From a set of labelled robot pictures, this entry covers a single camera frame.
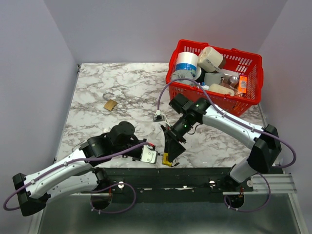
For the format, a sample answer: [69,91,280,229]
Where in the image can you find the yellow padlock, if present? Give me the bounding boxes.
[162,153,180,167]

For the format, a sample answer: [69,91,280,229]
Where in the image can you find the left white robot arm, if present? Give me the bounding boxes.
[13,121,160,216]

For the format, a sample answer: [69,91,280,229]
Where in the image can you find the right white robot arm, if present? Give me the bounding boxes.
[161,94,281,191]

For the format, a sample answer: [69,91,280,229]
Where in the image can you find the open brass padlock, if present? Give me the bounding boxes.
[102,92,117,112]

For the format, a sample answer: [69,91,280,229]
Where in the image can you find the grey cloth bundle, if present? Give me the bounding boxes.
[171,70,194,85]

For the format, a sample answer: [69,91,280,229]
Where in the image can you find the beige bottle in basket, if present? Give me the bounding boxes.
[208,83,234,96]

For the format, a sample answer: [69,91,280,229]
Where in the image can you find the white tape roll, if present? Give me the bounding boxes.
[175,52,198,79]

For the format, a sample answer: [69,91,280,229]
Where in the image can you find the metal can in basket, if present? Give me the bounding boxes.
[228,76,239,86]

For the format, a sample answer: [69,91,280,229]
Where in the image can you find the beige foam roll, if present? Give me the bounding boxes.
[197,46,226,73]

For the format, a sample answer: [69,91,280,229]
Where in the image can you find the orange small box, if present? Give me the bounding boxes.
[238,75,247,94]

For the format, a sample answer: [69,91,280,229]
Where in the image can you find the red plastic basket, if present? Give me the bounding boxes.
[166,39,264,117]

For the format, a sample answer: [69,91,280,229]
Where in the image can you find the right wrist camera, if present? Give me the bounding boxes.
[140,145,158,164]

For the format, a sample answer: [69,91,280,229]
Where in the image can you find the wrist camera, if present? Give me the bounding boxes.
[152,110,170,126]
[140,145,158,164]

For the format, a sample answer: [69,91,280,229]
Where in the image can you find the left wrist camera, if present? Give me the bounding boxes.
[152,110,170,126]

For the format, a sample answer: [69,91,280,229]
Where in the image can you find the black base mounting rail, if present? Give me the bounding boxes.
[93,167,253,203]

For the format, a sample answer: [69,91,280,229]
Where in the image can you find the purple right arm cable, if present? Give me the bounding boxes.
[157,78,297,212]

